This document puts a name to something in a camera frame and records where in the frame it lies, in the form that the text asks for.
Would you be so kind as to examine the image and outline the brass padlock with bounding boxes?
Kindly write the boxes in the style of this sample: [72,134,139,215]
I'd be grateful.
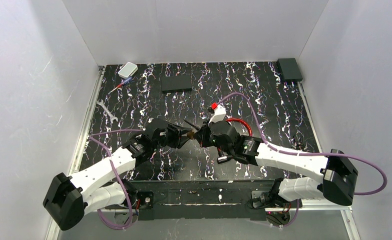
[186,131,195,140]

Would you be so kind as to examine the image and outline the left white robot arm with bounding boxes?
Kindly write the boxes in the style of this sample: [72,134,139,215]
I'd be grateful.
[43,118,193,231]

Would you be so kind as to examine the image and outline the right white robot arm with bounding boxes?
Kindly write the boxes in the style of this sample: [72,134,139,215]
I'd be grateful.
[193,120,358,206]

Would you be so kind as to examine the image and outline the black flat box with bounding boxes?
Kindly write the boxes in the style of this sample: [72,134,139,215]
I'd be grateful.
[161,75,192,94]

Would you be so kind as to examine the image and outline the small red blue screwdriver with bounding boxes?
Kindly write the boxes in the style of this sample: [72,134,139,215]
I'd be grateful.
[108,76,133,94]

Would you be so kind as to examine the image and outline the silver wrench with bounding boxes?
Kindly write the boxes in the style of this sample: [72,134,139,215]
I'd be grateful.
[97,100,118,123]

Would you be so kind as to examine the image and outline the white rectangular box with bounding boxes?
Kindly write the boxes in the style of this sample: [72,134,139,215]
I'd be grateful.
[118,62,138,79]

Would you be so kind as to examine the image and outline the black corner box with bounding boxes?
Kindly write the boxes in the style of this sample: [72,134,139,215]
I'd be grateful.
[277,58,303,83]

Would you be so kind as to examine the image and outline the orange handled screwdriver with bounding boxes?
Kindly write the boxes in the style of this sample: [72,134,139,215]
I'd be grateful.
[184,120,200,131]

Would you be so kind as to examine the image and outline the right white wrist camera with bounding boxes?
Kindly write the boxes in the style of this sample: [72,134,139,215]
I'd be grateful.
[208,102,226,124]

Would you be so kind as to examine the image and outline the red cable lock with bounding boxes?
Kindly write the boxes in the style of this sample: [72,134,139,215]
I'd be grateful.
[217,118,253,165]

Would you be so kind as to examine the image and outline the black base frame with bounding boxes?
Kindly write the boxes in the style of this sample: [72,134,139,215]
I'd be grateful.
[51,178,352,222]

